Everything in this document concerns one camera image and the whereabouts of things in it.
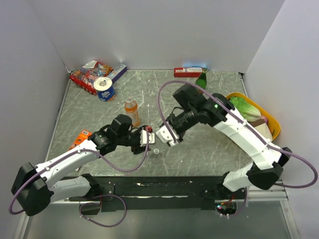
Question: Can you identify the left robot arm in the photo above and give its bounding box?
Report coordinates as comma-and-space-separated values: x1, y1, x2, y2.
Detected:
11, 115, 155, 216

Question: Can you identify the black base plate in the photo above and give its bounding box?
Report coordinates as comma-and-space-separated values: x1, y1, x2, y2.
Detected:
68, 175, 276, 214

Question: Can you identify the purple cable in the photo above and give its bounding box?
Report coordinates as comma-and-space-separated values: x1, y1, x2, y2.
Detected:
156, 80, 319, 218
8, 133, 150, 228

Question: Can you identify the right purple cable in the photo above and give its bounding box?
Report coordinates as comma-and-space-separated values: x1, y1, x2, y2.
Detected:
156, 80, 319, 218

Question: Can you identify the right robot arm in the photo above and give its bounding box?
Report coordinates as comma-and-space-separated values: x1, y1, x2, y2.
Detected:
156, 84, 290, 199

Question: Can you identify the purple white box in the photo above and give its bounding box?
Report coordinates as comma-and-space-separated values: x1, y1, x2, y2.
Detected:
107, 63, 127, 83

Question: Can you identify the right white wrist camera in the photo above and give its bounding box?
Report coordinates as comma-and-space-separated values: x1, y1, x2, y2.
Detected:
156, 125, 181, 147

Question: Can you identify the white paper cup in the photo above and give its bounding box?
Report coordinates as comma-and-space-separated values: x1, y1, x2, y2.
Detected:
249, 119, 273, 140

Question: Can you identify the yellow basket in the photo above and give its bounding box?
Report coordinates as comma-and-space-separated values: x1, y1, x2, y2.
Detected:
226, 92, 281, 140

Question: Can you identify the toilet paper roll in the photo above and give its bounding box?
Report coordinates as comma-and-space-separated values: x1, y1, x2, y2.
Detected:
93, 77, 116, 102

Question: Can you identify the orange drink bottle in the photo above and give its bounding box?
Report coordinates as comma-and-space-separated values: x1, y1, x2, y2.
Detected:
125, 97, 140, 127

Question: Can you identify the green glass bottle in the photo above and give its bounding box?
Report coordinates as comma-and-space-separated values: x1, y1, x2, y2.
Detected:
195, 67, 208, 90

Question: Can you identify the white bottle cap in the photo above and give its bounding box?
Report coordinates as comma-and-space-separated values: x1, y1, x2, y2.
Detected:
153, 148, 160, 155

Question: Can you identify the red box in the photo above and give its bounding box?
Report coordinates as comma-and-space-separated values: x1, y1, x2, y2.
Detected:
173, 67, 202, 78

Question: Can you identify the green lettuce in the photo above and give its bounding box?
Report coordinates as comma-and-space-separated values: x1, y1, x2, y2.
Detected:
230, 97, 261, 122

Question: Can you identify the red snack bag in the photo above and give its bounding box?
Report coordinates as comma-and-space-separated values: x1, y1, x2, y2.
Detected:
69, 60, 113, 95

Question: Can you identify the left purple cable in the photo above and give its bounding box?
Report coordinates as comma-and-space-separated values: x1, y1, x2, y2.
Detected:
8, 133, 150, 228

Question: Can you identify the orange snack box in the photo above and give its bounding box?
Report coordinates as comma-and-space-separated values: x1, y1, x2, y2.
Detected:
68, 129, 92, 150

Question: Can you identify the blue box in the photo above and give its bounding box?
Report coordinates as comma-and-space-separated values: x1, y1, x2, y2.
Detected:
182, 62, 209, 69

